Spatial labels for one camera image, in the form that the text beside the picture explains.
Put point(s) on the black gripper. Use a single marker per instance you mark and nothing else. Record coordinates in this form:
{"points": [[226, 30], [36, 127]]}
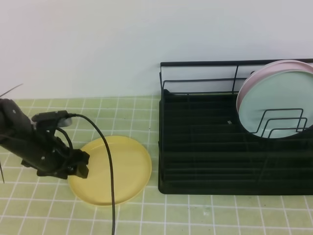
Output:
{"points": [[47, 154]]}

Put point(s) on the yellow round plate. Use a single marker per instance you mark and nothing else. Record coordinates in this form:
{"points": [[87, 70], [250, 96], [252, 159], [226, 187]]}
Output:
{"points": [[120, 182]]}

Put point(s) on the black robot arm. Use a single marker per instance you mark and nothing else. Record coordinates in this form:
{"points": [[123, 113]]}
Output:
{"points": [[16, 128]]}

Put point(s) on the light green round plate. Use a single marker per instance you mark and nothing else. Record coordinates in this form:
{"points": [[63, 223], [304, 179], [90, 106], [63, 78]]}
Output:
{"points": [[279, 106]]}

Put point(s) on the pink round plate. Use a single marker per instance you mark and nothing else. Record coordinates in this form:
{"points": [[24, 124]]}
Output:
{"points": [[268, 70]]}

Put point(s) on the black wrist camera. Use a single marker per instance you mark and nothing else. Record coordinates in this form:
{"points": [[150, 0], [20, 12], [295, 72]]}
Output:
{"points": [[52, 120]]}

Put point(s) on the black wire dish rack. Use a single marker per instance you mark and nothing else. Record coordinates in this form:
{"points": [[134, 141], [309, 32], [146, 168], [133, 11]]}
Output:
{"points": [[204, 149]]}

